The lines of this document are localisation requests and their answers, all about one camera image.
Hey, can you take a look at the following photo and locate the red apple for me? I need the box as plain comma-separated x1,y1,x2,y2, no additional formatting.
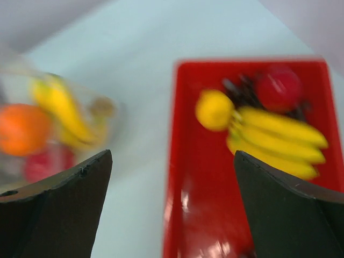
24,145,75,183

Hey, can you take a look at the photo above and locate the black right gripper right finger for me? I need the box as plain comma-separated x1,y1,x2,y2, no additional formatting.
234,151,343,257

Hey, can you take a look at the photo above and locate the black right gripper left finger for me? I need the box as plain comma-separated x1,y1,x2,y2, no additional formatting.
1,150,112,257

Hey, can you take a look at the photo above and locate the yellow lemon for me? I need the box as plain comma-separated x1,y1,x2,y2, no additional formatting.
195,89,234,132

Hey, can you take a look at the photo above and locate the curved yellow banana bunch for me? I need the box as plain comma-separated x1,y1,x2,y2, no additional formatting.
31,73,116,151

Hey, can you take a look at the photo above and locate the red pomegranate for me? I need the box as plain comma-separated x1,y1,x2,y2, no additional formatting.
254,66,303,113

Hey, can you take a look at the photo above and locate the orange fruit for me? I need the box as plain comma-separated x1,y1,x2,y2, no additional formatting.
1,103,53,156

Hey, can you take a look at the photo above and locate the dark grape bunch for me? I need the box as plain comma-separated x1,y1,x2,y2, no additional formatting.
222,74,312,122

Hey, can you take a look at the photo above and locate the clear pink-dotted zip bag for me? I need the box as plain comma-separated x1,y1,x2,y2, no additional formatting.
1,49,123,192

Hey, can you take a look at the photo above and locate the straight yellow banana bunch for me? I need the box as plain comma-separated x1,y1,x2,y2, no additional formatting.
227,106,328,180

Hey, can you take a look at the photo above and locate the red plastic tray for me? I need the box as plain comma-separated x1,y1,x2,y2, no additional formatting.
162,56,343,257

